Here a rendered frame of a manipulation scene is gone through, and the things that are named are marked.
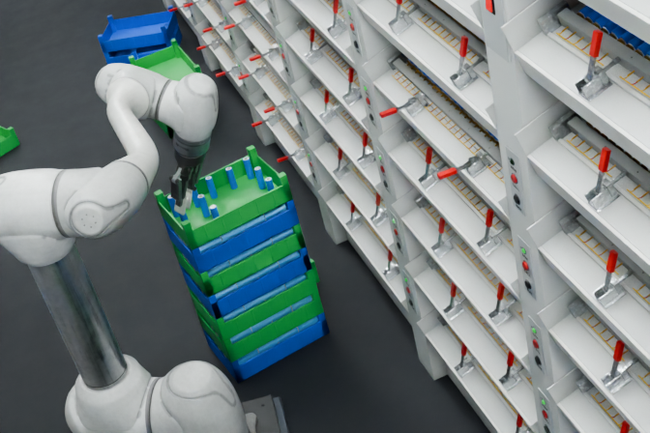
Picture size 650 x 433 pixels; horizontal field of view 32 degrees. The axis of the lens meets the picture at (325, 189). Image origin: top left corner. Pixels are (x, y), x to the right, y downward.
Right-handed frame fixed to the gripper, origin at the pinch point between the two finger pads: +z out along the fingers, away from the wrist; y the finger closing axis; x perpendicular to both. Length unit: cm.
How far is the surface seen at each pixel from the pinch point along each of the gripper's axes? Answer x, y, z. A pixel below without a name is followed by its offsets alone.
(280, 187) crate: 19.1, -15.7, -4.8
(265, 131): -25, -99, 68
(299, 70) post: 1, -55, -7
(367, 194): 36, -37, 5
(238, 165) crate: 2.7, -22.9, 4.0
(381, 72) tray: 38, -12, -59
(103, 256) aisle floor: -42, -27, 83
